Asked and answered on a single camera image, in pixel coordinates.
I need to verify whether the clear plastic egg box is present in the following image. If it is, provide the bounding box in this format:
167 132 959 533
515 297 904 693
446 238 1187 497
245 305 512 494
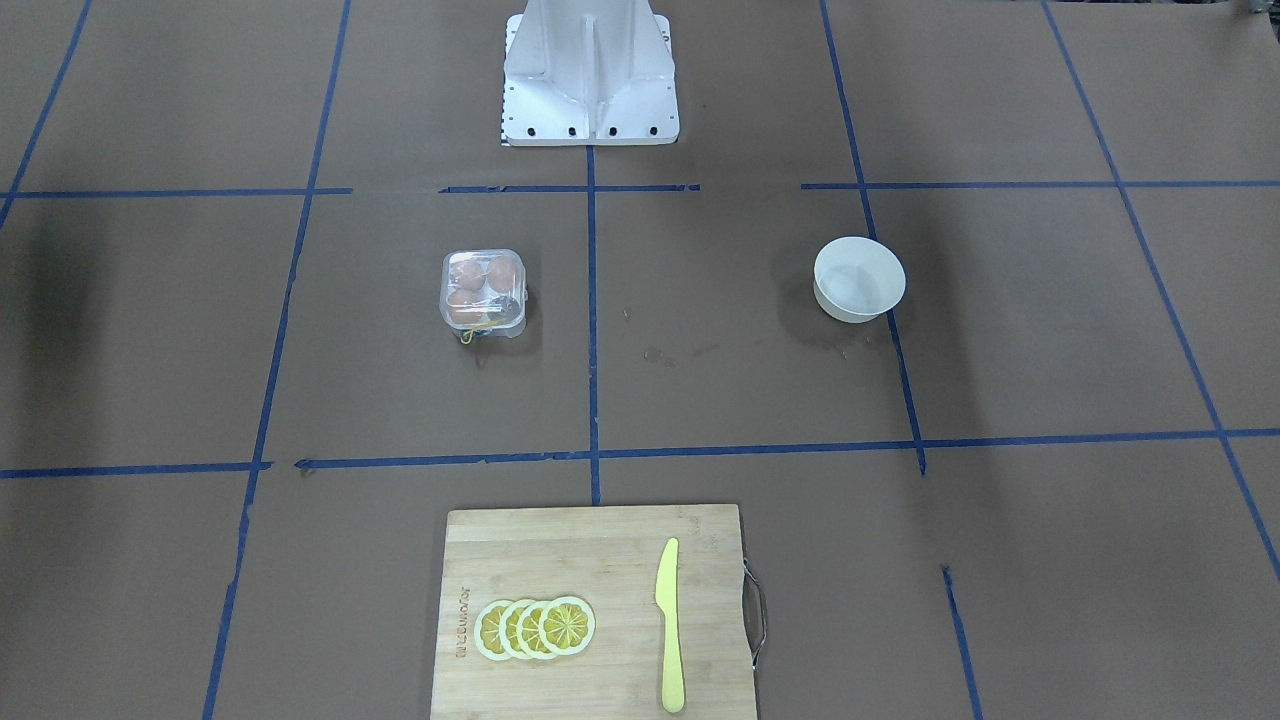
438 249 529 346

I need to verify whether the brown egg from bowl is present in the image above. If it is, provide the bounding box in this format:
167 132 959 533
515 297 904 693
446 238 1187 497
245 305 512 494
445 288 488 325

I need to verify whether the brown egg in box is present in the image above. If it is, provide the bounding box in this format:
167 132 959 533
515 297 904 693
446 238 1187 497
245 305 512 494
449 259 486 291
486 256 518 293

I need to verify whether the bamboo cutting board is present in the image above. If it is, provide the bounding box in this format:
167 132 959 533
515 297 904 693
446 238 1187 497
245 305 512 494
430 503 758 719

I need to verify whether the cream white bowl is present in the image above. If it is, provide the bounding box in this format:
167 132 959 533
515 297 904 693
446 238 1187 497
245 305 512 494
813 236 908 324

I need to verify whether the yellow plastic knife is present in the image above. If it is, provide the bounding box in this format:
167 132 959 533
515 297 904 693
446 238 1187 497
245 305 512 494
654 537 686 715

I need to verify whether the front yellow lemon slice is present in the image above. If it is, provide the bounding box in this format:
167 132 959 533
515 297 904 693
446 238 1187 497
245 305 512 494
538 596 596 657

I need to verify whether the yellow lemon slice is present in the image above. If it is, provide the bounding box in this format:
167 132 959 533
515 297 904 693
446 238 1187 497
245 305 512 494
515 600 558 661
538 596 596 657
498 598 534 660
474 600 512 662

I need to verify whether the white camera stand pillar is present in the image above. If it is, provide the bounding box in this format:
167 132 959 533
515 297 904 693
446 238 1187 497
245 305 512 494
500 1 681 147

